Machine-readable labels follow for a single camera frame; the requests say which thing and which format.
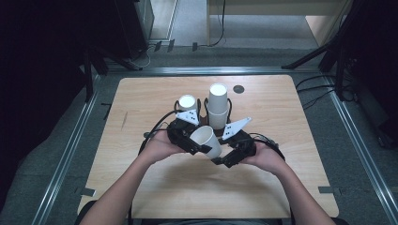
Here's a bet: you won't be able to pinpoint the black hanging cable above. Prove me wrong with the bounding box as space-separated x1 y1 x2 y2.
207 0 227 48

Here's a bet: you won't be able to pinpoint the person's left hand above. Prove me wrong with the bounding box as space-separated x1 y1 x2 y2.
138 129 186 166

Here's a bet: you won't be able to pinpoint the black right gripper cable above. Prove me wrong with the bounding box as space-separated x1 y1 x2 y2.
250 132 297 225

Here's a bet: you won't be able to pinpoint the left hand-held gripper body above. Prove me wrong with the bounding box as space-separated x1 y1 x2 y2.
166 109 201 155

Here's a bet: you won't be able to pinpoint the dark wire cup holder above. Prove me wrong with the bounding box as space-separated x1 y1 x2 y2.
173 97 234 137

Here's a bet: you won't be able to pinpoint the metal floor rail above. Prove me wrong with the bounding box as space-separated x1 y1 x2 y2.
104 66 322 77
323 76 398 225
30 74 101 225

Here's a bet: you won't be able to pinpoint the black tripod stand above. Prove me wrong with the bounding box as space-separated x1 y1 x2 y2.
82 45 144 103
281 0 360 101

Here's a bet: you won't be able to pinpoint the white floor cable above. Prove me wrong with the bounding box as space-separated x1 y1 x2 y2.
130 43 158 70

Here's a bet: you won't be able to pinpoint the grey tape strip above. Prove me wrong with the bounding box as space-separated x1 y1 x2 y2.
74 187 97 198
317 186 342 195

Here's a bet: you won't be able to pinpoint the black cabinet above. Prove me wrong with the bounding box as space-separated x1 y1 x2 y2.
114 0 155 61

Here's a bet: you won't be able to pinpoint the short white paper cup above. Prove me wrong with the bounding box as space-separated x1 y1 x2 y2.
177 94 198 113

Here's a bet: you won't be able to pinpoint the light wooden furniture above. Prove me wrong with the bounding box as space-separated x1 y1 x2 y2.
206 0 356 48

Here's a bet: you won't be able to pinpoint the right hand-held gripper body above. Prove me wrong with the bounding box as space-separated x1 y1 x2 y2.
221 116 257 162

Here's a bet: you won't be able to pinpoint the person's right hand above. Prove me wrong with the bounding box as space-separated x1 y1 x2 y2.
240 142 286 176

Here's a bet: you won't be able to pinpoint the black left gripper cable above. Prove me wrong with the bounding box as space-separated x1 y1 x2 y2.
127 109 183 225

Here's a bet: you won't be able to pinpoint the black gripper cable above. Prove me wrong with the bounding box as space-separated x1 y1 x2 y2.
127 109 183 225
250 132 297 225

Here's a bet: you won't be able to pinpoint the black floor cables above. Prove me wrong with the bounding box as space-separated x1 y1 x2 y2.
295 74 360 111

